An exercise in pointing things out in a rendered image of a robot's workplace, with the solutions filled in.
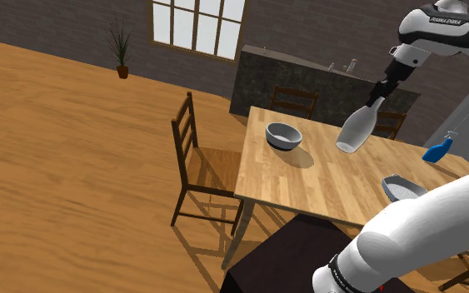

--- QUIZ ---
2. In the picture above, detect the grey glass bottle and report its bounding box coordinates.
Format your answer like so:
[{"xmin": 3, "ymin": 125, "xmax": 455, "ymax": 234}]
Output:
[{"xmin": 335, "ymin": 96, "xmax": 387, "ymax": 154}]

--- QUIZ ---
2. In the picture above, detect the dark wooden chair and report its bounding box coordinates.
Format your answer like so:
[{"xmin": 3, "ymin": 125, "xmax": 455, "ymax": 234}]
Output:
[
  {"xmin": 437, "ymin": 251, "xmax": 469, "ymax": 292},
  {"xmin": 269, "ymin": 84, "xmax": 320, "ymax": 121},
  {"xmin": 373, "ymin": 110, "xmax": 407, "ymax": 142},
  {"xmin": 170, "ymin": 91, "xmax": 246, "ymax": 237}
]

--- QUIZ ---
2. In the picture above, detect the blue spray bottle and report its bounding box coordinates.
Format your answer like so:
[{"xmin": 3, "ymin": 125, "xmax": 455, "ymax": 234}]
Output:
[{"xmin": 422, "ymin": 130, "xmax": 459, "ymax": 164}]

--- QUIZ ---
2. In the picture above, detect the dark stone counter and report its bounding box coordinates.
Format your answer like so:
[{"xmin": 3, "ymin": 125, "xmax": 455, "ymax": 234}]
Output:
[{"xmin": 228, "ymin": 44, "xmax": 422, "ymax": 144}]

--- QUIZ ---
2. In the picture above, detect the grey ribbed pan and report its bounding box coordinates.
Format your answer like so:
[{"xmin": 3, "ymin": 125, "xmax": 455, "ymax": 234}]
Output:
[{"xmin": 381, "ymin": 173, "xmax": 429, "ymax": 203}]

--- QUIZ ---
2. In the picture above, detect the grey bowl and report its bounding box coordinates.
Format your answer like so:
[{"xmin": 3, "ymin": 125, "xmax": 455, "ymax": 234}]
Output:
[{"xmin": 265, "ymin": 122, "xmax": 303, "ymax": 152}]

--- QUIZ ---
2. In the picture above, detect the wooden dining table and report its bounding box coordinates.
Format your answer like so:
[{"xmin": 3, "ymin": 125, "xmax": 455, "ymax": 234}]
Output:
[{"xmin": 222, "ymin": 106, "xmax": 469, "ymax": 271}]

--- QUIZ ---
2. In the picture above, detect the dark robot stand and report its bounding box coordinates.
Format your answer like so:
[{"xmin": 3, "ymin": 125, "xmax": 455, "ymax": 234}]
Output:
[{"xmin": 218, "ymin": 213, "xmax": 417, "ymax": 293}]

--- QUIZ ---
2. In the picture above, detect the potted plant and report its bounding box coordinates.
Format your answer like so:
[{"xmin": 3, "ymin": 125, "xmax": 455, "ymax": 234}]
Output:
[{"xmin": 102, "ymin": 13, "xmax": 134, "ymax": 80}]

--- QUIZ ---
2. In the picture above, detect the wooden frame window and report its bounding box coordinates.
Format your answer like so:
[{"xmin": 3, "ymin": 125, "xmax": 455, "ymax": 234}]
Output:
[{"xmin": 147, "ymin": 0, "xmax": 250, "ymax": 66}]

